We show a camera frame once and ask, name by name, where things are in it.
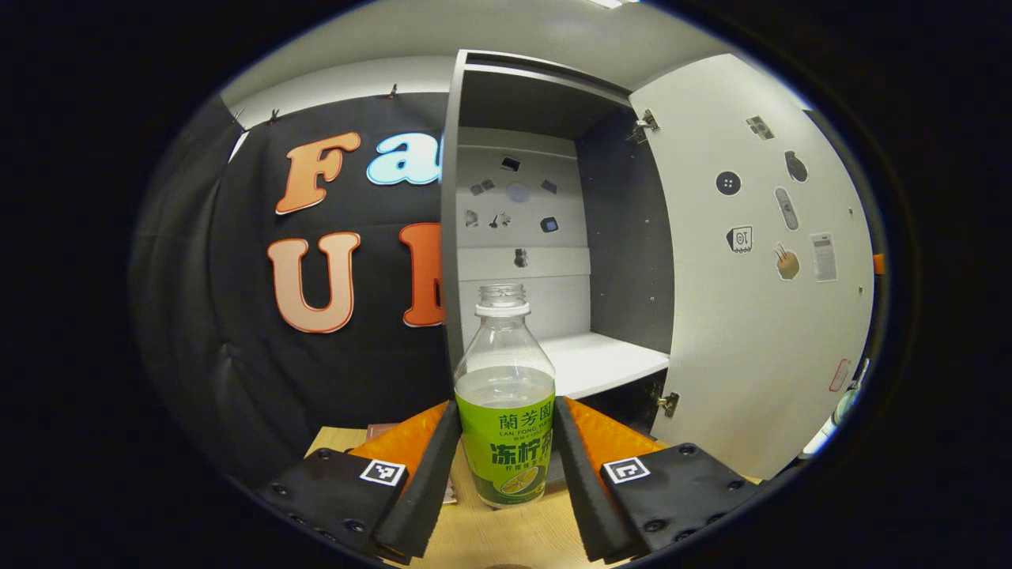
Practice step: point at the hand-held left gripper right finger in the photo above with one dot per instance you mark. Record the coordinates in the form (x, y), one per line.
(589, 498)

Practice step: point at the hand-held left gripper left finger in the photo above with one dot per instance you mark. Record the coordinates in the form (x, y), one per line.
(427, 490)

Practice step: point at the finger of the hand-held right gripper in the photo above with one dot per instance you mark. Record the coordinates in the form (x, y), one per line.
(877, 264)

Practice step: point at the clear bottle with green label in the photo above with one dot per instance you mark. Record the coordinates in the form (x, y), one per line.
(506, 442)

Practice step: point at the white cabinet door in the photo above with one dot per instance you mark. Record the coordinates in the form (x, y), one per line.
(735, 356)

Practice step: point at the metal door hinge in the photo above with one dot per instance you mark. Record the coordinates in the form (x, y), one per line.
(646, 125)
(668, 404)

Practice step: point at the black backdrop cloth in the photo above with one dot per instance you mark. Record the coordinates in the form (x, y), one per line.
(237, 356)

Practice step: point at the ceiling light panel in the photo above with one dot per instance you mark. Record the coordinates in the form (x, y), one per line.
(610, 2)

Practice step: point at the row of black cloth clips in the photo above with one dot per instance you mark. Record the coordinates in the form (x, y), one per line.
(393, 92)

